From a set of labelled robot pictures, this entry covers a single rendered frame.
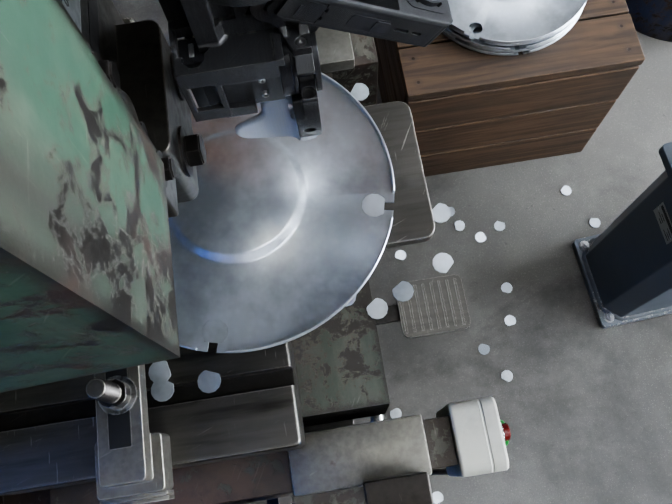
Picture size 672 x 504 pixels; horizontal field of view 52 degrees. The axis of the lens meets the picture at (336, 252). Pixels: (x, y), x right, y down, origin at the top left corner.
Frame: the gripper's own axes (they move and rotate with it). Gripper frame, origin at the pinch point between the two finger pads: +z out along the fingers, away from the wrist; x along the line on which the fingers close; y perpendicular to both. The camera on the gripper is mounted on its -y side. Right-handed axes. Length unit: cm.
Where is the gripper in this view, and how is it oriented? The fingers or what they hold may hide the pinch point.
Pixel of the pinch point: (311, 121)
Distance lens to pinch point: 53.2
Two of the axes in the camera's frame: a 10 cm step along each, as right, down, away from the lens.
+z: 0.4, 3.0, 9.5
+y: -9.9, 1.6, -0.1
